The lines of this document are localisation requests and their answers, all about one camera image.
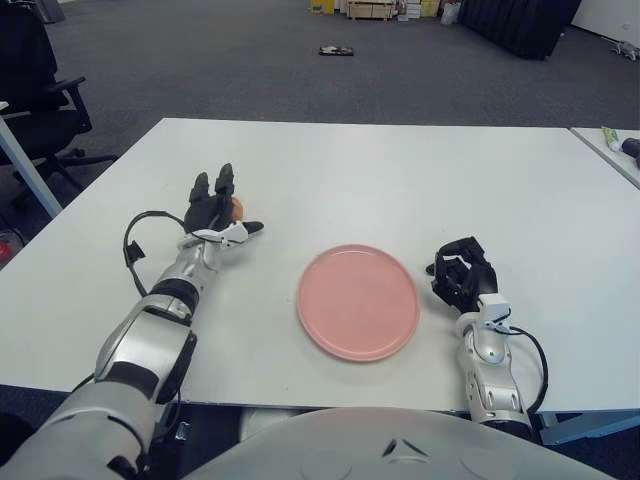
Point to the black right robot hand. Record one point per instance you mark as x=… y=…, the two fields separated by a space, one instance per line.
x=482 y=280

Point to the grey table frame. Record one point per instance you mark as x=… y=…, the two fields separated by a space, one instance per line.
x=585 y=427

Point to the yellow box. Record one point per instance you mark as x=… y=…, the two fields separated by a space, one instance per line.
x=322 y=6

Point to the pink round plate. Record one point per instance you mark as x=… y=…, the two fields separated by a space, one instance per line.
x=357 y=302

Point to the wooden pallet crate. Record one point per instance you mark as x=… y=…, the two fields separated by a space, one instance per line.
x=370 y=9

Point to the black office chair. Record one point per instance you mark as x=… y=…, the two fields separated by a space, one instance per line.
x=30 y=100

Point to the white plastic bag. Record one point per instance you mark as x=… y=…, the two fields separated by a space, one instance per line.
x=449 y=14

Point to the black cabinet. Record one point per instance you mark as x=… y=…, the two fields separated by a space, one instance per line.
x=520 y=25

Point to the green white tube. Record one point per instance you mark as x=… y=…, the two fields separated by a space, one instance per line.
x=611 y=138

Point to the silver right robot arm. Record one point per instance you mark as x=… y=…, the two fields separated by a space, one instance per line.
x=492 y=380

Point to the grey robot torso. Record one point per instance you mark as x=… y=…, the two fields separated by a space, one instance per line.
x=400 y=450

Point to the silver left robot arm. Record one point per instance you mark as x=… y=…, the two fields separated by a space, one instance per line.
x=145 y=340

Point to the small black floor object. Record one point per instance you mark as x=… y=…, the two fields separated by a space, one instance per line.
x=336 y=50

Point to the white desk leg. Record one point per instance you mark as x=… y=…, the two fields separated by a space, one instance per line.
x=30 y=170

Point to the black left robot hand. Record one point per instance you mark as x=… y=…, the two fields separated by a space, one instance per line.
x=202 y=212

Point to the red yellow apple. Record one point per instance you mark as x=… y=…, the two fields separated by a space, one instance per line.
x=238 y=209

